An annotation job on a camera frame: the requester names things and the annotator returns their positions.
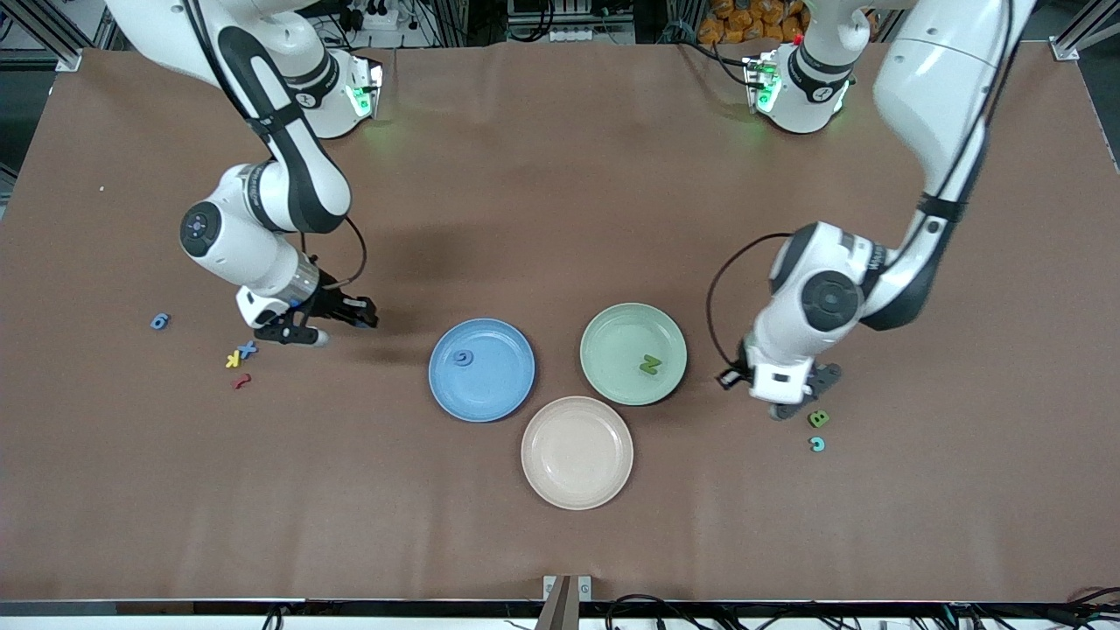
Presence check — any beige plate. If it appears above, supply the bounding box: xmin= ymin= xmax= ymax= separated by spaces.
xmin=521 ymin=395 xmax=634 ymax=511

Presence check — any green plate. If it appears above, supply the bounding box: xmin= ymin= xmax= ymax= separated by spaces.
xmin=579 ymin=302 xmax=689 ymax=407

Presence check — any brown table cover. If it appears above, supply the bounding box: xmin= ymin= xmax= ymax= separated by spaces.
xmin=0 ymin=42 xmax=1120 ymax=605

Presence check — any blue plate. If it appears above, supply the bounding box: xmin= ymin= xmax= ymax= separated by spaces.
xmin=428 ymin=318 xmax=536 ymax=424

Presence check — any base connector panel green light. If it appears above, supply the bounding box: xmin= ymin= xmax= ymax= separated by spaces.
xmin=346 ymin=54 xmax=384 ymax=120
xmin=742 ymin=52 xmax=781 ymax=113

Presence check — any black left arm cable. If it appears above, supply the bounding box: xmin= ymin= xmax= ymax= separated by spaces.
xmin=707 ymin=232 xmax=793 ymax=368

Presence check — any aluminium frame post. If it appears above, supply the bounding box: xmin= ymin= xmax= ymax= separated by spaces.
xmin=1053 ymin=0 xmax=1120 ymax=62
xmin=19 ymin=0 xmax=84 ymax=71

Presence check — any pile of orange fruit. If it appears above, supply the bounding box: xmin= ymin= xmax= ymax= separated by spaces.
xmin=697 ymin=0 xmax=810 ymax=45

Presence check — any small metal bracket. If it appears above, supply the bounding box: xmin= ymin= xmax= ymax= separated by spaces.
xmin=542 ymin=575 xmax=593 ymax=605

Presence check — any long white power strip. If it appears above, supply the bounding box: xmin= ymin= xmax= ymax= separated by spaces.
xmin=514 ymin=24 xmax=633 ymax=45

